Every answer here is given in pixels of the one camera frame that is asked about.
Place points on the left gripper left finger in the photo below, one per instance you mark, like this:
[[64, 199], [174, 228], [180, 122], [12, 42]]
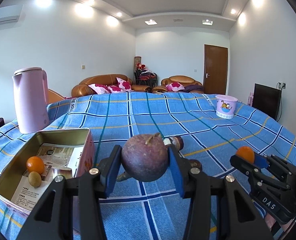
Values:
[[100, 181]]

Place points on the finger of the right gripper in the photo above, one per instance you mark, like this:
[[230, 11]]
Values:
[[253, 172], [260, 161]]

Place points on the black monitor screen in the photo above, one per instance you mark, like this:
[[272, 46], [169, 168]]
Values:
[[267, 100]]

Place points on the purple passion fruit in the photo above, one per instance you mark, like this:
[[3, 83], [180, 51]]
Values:
[[145, 157]]

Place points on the brown leather armchair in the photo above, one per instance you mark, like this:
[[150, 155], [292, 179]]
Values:
[[190, 84]]

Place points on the white wall air conditioner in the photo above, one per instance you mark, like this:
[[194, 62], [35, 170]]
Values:
[[10, 14]]

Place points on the small orange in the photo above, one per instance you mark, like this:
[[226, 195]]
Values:
[[35, 164]]

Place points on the brown leather chair by kettle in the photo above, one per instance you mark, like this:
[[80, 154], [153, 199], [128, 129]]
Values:
[[54, 96]]

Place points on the stacked dark chairs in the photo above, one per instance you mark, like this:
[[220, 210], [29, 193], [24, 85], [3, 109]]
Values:
[[144, 76]]

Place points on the brown-green kiwi fruit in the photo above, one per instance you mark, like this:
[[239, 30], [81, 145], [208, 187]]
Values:
[[34, 179]]

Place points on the brown wooden door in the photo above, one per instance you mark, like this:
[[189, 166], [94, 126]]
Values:
[[215, 69]]

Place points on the brown leather long sofa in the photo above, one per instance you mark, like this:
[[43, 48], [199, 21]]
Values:
[[83, 88]]

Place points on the pink electric kettle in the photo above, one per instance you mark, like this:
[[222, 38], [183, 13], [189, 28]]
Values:
[[30, 88]]

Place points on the dark striped fruit upright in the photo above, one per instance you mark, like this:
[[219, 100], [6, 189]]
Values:
[[176, 141]]

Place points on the pink cartoon cup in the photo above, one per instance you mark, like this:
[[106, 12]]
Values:
[[225, 106]]

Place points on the printed leaflet in tin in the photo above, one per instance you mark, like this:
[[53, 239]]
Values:
[[58, 160]]

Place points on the pink floral armchair pillow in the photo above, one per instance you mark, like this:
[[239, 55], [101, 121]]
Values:
[[174, 87]]

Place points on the pink metal tin box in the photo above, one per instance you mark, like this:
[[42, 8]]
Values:
[[13, 172]]

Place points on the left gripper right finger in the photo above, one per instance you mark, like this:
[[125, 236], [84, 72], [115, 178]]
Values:
[[190, 182]]

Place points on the pink floral pillow left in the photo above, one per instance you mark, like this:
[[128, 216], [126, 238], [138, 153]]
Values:
[[99, 88]]

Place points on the right hand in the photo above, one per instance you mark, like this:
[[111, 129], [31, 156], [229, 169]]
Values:
[[270, 221]]

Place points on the pink floral pillow right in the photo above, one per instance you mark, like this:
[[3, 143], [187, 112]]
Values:
[[124, 85]]

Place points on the pink floral pillow middle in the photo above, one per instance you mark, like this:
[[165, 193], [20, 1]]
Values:
[[115, 89]]

